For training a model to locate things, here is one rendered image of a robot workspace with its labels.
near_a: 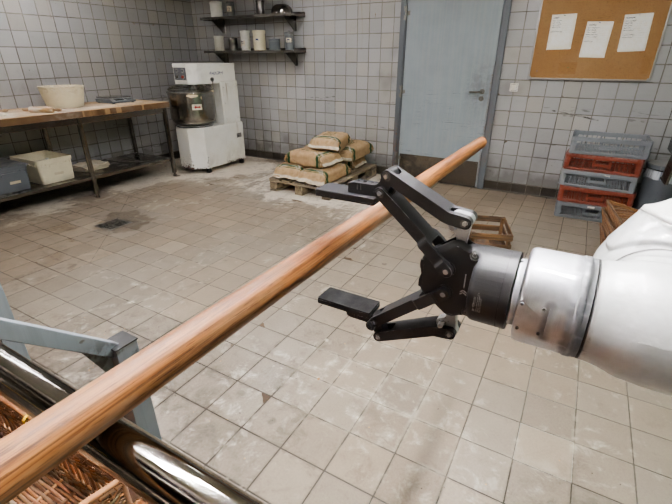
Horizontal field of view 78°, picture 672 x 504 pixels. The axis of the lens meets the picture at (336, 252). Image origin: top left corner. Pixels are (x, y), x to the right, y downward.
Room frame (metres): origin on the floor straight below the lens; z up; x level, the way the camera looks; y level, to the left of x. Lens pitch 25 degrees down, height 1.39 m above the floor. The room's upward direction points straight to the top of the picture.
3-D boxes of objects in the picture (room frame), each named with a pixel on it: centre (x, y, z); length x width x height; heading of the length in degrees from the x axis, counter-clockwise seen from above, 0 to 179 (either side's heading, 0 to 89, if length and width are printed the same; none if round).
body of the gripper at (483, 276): (0.36, -0.13, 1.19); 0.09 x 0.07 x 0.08; 60
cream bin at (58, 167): (4.27, 3.04, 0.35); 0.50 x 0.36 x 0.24; 62
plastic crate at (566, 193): (3.80, -2.45, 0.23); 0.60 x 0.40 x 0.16; 60
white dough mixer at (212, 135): (5.73, 1.75, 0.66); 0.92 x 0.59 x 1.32; 150
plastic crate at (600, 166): (3.80, -2.45, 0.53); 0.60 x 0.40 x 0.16; 57
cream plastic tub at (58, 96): (4.69, 2.89, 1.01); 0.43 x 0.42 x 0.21; 150
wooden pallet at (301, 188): (4.95, 0.12, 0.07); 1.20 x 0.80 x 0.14; 150
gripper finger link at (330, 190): (0.43, -0.02, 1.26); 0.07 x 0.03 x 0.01; 60
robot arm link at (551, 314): (0.32, -0.19, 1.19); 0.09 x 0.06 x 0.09; 150
